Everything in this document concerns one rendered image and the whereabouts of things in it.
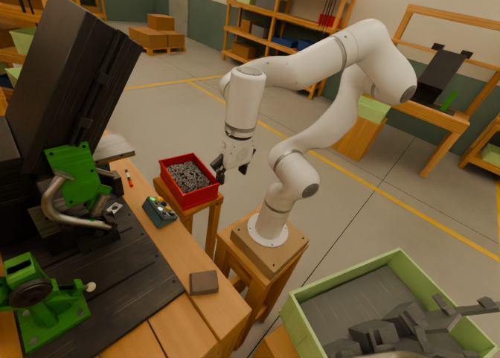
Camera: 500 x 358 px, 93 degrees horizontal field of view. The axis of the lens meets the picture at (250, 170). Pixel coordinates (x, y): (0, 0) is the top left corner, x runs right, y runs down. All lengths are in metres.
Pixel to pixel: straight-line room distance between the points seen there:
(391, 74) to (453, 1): 4.96
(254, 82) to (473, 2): 5.27
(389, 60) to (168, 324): 1.01
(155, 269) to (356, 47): 0.94
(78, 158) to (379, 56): 0.95
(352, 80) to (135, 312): 1.01
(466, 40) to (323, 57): 5.07
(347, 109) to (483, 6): 4.95
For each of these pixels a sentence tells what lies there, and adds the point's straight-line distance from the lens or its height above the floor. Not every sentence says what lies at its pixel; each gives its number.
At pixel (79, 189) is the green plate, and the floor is 1.12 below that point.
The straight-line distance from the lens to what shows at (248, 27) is 6.87.
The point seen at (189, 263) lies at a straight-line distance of 1.00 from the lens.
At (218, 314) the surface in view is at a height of 0.90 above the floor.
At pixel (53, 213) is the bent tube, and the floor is 1.10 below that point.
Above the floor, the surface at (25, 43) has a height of 0.85.
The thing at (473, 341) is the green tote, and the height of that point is 0.91.
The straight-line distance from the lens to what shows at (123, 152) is 1.13.
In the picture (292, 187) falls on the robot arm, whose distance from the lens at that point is 0.79.
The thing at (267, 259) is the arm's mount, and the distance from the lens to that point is 1.03.
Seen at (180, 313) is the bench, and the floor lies 0.88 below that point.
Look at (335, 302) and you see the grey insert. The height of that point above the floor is 0.85.
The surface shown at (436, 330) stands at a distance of 1.11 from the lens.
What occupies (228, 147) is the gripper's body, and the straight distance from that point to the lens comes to 0.63.
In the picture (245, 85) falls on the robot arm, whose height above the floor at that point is 1.59.
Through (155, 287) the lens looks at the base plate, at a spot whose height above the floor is 0.90.
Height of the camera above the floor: 1.77
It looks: 37 degrees down
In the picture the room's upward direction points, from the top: 13 degrees clockwise
